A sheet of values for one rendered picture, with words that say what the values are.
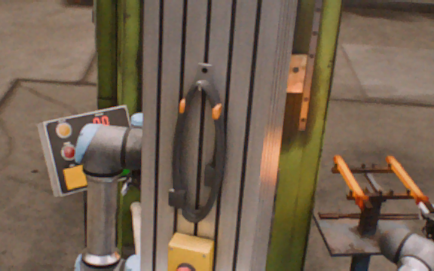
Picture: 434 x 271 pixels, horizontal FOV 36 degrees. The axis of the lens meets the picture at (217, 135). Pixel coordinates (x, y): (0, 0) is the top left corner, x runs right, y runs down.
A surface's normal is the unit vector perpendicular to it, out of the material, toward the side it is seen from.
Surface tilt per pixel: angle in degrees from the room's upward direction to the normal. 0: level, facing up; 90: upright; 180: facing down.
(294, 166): 90
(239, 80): 90
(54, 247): 0
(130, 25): 90
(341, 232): 0
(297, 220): 90
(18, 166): 0
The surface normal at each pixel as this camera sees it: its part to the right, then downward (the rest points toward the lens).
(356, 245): 0.07, -0.89
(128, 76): 0.17, 0.45
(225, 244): -0.26, 0.42
